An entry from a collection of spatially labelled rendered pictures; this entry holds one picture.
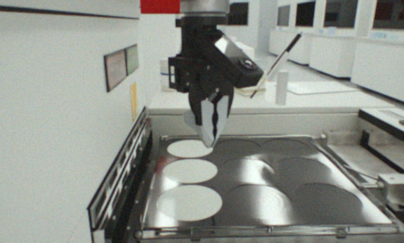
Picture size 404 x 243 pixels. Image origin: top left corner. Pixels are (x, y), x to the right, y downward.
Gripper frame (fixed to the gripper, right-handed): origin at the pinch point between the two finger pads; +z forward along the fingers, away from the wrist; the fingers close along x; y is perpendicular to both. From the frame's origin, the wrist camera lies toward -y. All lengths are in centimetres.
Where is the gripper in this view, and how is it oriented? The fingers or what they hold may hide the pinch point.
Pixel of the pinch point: (212, 141)
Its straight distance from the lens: 52.7
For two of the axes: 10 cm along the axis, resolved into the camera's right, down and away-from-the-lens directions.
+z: 0.0, 9.5, 3.1
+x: -7.3, 2.1, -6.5
